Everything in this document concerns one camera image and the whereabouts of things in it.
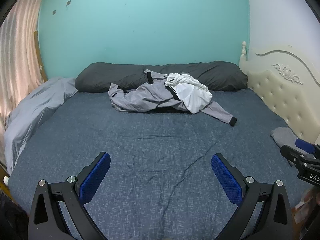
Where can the cream tufted headboard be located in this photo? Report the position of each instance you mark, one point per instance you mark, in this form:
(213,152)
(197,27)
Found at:
(275,92)

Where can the dark grey long pillow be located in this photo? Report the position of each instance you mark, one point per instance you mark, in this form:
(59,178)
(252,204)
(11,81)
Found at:
(112,75)

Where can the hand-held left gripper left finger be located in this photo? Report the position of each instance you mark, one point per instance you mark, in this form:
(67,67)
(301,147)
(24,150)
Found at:
(95,177)

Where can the white polo shirt black collar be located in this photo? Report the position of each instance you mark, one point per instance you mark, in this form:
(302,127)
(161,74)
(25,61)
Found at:
(192,97)

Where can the light grey duvet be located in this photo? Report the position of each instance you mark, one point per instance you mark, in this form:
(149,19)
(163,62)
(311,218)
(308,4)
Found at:
(32,110)

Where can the wooden board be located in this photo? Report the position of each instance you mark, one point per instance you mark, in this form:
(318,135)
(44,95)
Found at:
(40,55)

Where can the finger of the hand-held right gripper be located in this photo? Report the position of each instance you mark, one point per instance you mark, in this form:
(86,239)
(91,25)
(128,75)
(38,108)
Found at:
(306,146)
(292,155)

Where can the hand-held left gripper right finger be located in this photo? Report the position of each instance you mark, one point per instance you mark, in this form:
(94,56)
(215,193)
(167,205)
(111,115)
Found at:
(226,177)

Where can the blue bed sheet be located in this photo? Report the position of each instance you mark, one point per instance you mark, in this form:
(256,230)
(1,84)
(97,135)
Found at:
(150,142)

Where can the pink curtain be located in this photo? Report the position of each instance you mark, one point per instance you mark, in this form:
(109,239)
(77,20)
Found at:
(17,55)

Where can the grey folded cloth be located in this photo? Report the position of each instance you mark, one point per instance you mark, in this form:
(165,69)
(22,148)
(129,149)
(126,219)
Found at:
(282,135)

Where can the grey jacket black cuffs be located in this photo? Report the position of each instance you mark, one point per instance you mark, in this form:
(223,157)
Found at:
(140,97)

